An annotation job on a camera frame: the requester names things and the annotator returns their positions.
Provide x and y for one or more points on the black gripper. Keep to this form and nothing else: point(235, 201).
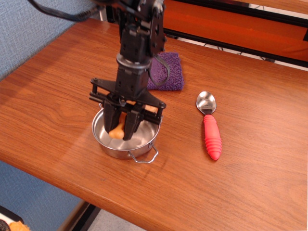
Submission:
point(128, 94)

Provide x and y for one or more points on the orange toy chicken leg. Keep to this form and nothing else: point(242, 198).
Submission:
point(118, 131)

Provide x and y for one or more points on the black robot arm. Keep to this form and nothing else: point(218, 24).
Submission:
point(142, 39)

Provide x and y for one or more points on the purple cloth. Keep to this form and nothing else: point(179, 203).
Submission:
point(166, 73)

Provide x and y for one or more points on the orange object at corner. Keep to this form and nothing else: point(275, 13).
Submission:
point(18, 226)

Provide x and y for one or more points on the steel pot with handles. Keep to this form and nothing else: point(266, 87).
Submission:
point(140, 148)

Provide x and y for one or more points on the spoon with red handle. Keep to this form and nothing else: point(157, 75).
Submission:
point(206, 104)

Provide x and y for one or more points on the orange panel with black frame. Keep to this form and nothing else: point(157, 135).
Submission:
point(273, 29)

